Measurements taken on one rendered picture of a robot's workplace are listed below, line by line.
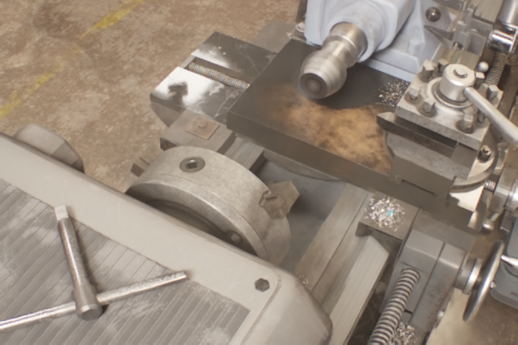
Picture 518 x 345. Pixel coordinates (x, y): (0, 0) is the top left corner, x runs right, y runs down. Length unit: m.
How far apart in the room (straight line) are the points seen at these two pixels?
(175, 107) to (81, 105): 1.39
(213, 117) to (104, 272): 0.89
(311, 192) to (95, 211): 0.93
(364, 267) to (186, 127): 0.50
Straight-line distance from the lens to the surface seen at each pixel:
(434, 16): 1.54
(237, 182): 0.94
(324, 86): 1.28
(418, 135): 1.24
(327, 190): 1.60
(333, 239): 1.37
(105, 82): 3.03
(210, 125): 1.50
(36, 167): 0.80
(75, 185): 0.77
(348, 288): 1.29
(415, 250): 1.44
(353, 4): 1.45
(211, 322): 0.65
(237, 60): 1.69
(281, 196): 0.94
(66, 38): 3.33
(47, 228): 0.73
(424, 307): 1.58
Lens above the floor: 1.90
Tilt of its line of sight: 45 degrees down
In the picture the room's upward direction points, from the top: 4 degrees clockwise
